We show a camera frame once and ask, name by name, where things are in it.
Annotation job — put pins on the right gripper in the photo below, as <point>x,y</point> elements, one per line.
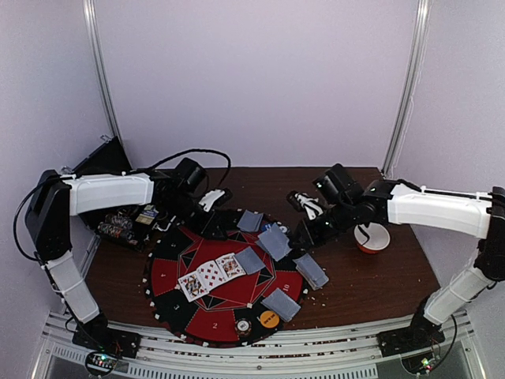
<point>306,231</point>

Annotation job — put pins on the face-up queen card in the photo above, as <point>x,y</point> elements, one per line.
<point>229,266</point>

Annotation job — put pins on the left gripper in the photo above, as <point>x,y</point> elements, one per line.
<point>207,227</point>

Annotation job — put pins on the round poker table mat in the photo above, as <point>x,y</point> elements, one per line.
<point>212,292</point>

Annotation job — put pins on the poker chips row in case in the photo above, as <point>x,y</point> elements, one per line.
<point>117,226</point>

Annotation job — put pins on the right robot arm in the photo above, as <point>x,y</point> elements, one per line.
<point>398,202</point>

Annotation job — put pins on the right aluminium frame post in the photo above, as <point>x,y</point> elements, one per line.
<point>413,73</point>

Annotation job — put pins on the front aluminium rail frame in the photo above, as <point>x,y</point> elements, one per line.
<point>350,351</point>

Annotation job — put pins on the orange big blind button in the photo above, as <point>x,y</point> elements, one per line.
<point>269,319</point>

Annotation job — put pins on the aluminium frame post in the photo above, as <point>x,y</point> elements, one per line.
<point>91,22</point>
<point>413,73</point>

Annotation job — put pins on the black poker set case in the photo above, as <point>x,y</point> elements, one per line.
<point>102,190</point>

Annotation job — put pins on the face-up nine card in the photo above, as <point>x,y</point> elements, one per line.
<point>211,275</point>

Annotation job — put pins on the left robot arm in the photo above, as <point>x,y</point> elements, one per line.
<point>58,198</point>

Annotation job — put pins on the Texas Hold'em card box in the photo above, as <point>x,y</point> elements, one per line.
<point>147,215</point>

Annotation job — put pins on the deck of blue cards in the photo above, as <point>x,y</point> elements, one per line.
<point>311,271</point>

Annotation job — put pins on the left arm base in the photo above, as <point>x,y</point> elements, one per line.
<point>112,341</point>

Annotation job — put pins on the white and orange bowl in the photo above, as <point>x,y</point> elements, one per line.
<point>371,239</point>

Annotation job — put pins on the face-down blue community card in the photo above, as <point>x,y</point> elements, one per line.
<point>249,261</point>

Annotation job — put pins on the left aluminium frame post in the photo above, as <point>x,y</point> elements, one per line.
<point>91,22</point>

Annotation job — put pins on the red poker chip stack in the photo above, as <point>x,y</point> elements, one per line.
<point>243,327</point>

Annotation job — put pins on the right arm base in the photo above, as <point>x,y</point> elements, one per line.
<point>405,340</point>

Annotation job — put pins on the small pile of dealt cards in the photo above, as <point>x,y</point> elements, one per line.
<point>281,303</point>

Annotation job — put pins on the face-up king card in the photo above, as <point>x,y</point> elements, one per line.
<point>192,286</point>

